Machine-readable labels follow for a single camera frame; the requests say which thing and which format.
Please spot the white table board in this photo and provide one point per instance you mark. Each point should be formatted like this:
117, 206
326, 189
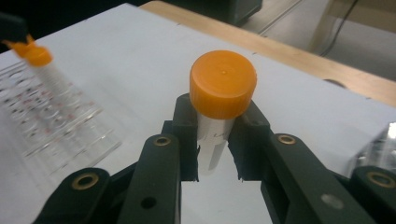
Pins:
130, 62

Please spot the wooden table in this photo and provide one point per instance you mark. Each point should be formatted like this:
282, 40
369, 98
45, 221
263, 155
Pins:
295, 59

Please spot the black cabinet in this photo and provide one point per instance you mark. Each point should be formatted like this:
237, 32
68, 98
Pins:
218, 11

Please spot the metal tube rack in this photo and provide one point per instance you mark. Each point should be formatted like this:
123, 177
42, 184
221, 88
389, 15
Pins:
378, 152

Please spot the clear plastic tube rack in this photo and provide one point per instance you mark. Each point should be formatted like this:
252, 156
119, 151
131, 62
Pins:
56, 127

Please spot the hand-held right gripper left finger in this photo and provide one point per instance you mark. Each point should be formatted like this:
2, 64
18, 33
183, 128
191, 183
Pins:
186, 149

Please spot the orange-capped clear tube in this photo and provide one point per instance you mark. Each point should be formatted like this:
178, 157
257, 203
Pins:
222, 84
37, 56

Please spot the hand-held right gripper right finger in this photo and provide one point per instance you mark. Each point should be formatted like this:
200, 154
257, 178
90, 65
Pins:
252, 146

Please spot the pale wooden furniture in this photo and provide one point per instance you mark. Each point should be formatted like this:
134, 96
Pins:
367, 12

